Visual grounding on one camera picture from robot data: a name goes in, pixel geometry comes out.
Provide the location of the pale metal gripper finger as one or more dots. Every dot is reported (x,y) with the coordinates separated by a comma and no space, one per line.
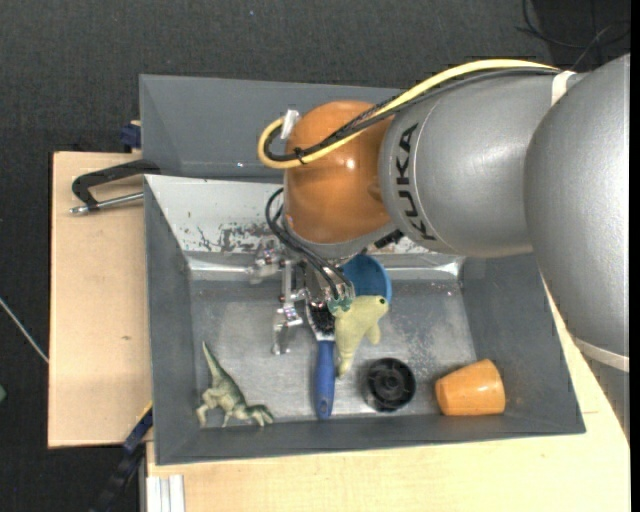
(285,325)
(261,270)

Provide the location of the grey metal bin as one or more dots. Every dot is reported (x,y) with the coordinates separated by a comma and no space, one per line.
(240,345)

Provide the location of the blue hairbrush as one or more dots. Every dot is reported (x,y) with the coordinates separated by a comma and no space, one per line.
(325,372)

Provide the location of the yellow-green plush toy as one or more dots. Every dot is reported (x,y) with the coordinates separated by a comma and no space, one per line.
(352,330)

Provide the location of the blue plastic cup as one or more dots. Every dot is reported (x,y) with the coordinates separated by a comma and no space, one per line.
(367,277)

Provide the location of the green toy dinosaur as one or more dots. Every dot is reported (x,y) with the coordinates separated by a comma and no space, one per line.
(227,395)

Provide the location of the black round plastic wheel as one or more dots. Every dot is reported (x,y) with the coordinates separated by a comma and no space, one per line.
(389,385)

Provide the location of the brown cardboard board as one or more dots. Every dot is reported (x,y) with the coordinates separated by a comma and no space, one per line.
(97,300)

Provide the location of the orange plastic cup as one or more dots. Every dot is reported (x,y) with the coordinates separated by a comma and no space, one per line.
(470,390)

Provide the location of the black cylinder on white bracket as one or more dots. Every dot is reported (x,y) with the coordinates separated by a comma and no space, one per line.
(388,239)

